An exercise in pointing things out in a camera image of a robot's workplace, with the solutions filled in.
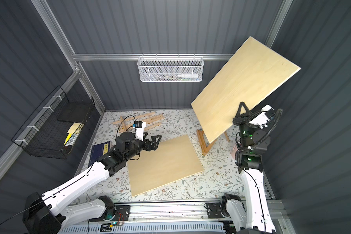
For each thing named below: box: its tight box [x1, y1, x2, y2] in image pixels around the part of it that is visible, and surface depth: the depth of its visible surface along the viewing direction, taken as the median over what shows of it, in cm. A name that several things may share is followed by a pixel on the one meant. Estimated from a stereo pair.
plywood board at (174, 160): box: [126, 134, 205, 197], surface depth 88 cm
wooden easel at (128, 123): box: [112, 111, 165, 133], surface depth 117 cm
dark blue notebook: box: [87, 141, 111, 168], surface depth 98 cm
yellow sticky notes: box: [63, 122, 81, 146], surface depth 74 cm
